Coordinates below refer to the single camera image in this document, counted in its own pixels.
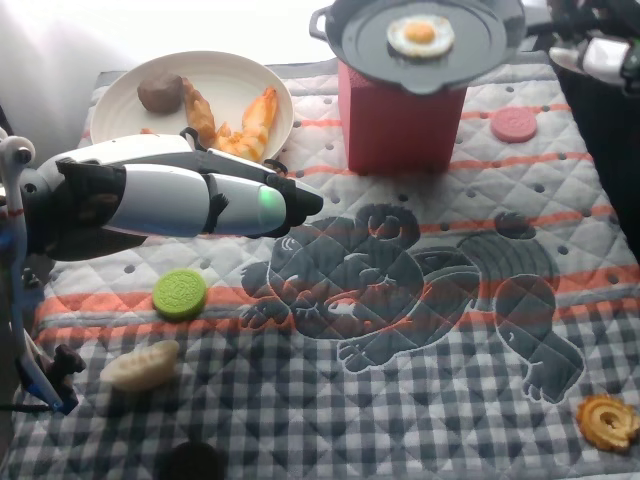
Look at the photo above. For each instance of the toy fried chicken wing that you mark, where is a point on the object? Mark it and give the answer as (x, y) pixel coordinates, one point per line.
(200, 110)

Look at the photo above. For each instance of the black frying pan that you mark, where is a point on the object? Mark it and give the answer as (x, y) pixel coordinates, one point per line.
(370, 45)

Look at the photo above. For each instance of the toy butter swirl cookie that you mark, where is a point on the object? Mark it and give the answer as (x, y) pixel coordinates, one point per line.
(607, 422)

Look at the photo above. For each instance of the toy fried egg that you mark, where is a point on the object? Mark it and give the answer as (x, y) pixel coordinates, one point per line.
(420, 35)

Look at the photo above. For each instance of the green sandwich cookie toy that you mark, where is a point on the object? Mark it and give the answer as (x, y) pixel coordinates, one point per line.
(180, 295)

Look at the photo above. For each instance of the red box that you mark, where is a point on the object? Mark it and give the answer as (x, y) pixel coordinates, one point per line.
(400, 130)

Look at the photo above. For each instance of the brown toy meat lump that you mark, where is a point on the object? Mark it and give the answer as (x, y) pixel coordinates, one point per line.
(160, 92)

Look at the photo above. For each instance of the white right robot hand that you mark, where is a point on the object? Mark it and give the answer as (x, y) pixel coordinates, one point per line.
(605, 60)

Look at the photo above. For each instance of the toy orange shrimp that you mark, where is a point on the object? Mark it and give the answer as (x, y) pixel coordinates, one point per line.
(250, 135)

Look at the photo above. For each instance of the white round plate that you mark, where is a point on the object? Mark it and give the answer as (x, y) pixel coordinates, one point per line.
(225, 80)

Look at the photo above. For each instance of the grey checked bear quilt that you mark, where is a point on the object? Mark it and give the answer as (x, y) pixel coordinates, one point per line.
(450, 350)

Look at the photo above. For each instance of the pink sandwich cookie toy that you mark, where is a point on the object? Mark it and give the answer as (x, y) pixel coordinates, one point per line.
(513, 125)

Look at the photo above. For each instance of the white toy dumpling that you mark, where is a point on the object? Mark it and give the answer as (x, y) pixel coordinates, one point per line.
(140, 367)

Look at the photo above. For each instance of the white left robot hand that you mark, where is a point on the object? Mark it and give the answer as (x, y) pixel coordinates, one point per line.
(165, 200)

